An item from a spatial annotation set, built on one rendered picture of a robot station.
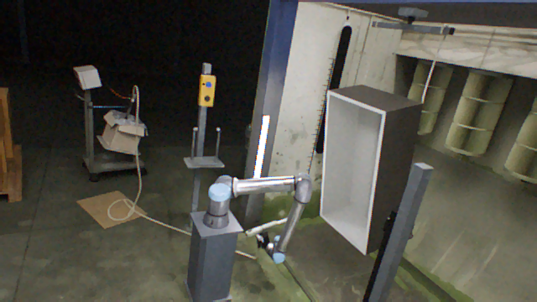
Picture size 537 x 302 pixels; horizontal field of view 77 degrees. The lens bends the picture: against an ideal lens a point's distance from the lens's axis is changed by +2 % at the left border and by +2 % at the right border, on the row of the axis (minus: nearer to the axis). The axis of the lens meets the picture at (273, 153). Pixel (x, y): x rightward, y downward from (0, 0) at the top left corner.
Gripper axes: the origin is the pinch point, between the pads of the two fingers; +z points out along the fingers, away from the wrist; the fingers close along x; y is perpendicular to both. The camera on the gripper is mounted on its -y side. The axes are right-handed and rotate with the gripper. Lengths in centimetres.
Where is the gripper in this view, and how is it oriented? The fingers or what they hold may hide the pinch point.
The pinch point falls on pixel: (258, 231)
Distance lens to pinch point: 303.4
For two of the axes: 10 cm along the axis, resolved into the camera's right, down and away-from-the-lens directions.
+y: 0.2, 8.9, 4.5
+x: 8.6, -2.4, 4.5
